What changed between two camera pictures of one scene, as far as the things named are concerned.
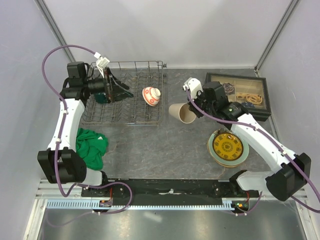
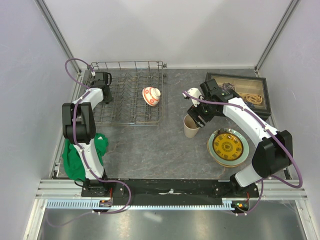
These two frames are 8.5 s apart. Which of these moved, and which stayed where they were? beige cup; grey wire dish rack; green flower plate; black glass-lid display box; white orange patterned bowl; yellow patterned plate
Moved: beige cup
Stayed: black glass-lid display box; yellow patterned plate; white orange patterned bowl; green flower plate; grey wire dish rack
